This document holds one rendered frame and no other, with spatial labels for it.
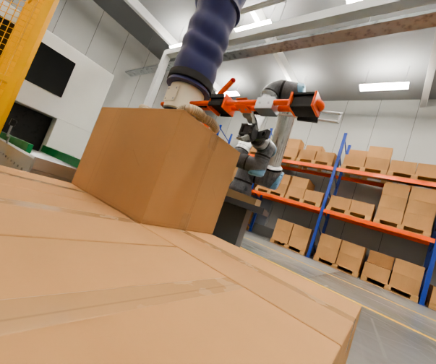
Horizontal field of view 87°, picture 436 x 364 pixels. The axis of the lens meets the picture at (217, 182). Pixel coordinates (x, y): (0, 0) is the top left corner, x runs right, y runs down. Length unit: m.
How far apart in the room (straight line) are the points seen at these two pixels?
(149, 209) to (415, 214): 7.54
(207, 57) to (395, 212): 7.25
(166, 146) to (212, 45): 0.61
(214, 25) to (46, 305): 1.18
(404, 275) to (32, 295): 7.73
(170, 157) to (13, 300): 0.58
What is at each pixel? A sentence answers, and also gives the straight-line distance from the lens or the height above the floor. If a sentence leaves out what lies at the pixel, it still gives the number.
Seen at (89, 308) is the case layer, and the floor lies 0.54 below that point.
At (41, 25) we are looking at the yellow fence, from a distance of 2.18.
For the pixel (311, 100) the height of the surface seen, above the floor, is 1.08.
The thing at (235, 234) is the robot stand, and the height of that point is 0.52.
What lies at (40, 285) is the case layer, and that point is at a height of 0.54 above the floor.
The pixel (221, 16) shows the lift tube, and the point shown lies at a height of 1.51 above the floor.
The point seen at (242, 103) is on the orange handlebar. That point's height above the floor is 1.07.
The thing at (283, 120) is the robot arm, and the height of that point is 1.33.
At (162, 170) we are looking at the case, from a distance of 0.77.
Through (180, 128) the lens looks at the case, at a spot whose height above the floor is 0.88.
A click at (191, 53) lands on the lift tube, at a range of 1.18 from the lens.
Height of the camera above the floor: 0.69
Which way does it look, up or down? 5 degrees up
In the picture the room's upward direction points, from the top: 19 degrees clockwise
